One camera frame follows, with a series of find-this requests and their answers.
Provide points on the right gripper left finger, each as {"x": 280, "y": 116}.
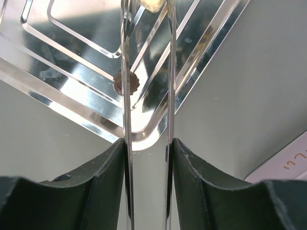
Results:
{"x": 86, "y": 198}

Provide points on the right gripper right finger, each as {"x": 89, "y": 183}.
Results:
{"x": 209, "y": 199}

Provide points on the white round chocolate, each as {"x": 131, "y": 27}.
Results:
{"x": 152, "y": 5}

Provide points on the pink chocolate tin box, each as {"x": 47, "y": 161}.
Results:
{"x": 290, "y": 163}

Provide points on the large stepped metal tray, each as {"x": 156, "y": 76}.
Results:
{"x": 65, "y": 54}

